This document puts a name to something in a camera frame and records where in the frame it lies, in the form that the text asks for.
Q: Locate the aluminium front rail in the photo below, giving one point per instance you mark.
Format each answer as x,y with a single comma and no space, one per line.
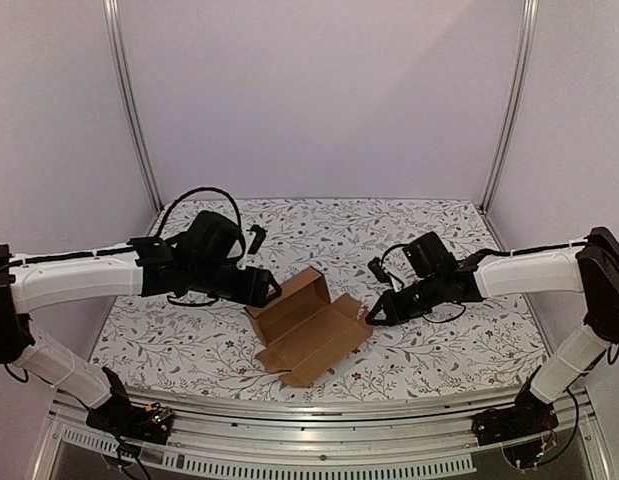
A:
428,438

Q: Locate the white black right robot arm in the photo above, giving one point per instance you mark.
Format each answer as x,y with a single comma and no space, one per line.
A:
589,265

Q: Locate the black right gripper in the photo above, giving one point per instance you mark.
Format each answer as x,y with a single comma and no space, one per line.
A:
393,306

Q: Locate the aluminium frame post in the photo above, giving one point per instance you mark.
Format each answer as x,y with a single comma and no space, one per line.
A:
125,85
521,66

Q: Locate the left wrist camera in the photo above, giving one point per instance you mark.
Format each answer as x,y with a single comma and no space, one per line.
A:
254,238

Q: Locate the floral patterned table mat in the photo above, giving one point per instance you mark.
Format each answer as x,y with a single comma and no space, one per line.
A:
211,351

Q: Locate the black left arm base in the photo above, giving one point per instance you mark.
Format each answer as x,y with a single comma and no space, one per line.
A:
151,423

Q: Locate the right aluminium frame post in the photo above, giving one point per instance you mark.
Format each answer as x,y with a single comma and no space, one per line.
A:
521,66

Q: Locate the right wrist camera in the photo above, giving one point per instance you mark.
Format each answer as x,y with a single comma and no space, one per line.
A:
381,274

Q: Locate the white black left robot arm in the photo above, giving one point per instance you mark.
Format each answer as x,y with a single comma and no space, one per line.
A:
208,257

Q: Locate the left aluminium frame post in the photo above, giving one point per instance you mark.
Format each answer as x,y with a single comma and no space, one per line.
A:
125,85

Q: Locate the brown cardboard box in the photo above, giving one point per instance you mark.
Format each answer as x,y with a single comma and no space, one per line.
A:
305,332

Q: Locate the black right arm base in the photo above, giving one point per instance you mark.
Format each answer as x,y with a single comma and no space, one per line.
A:
500,425

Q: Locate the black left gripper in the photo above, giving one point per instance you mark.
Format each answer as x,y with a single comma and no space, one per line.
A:
253,292

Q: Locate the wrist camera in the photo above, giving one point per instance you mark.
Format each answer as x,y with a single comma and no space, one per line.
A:
254,238
381,274

